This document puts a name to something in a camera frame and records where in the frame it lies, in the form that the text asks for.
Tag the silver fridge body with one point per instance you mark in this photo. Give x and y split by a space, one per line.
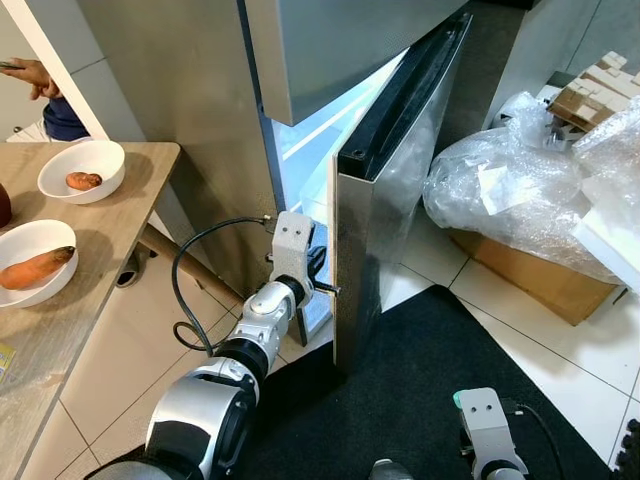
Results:
180 120

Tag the wooden dining table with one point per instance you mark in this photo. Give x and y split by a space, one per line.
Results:
110 230

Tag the silver freezer door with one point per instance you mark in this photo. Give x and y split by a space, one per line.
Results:
340 50

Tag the clear bubble wrap bundle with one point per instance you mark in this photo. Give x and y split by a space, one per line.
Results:
520 190

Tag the large brown cardboard box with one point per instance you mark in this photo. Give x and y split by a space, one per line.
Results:
540 285

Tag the small white bowl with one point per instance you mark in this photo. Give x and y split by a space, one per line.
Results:
95 155

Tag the short orange sweet potato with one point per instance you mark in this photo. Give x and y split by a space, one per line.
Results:
84 181

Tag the long orange sweet potato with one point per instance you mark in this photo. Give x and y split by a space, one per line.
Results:
35 268

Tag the large white bowl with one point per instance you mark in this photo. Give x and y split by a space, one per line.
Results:
30 235

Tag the person in blue shirt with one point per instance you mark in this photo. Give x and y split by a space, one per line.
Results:
65 120

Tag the white flat box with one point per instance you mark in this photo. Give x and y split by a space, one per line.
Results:
610 235

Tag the grey kitchen cabinet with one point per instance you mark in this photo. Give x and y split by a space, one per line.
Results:
560 30

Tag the black puzzle foam mat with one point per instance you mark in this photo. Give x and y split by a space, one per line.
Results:
630 455

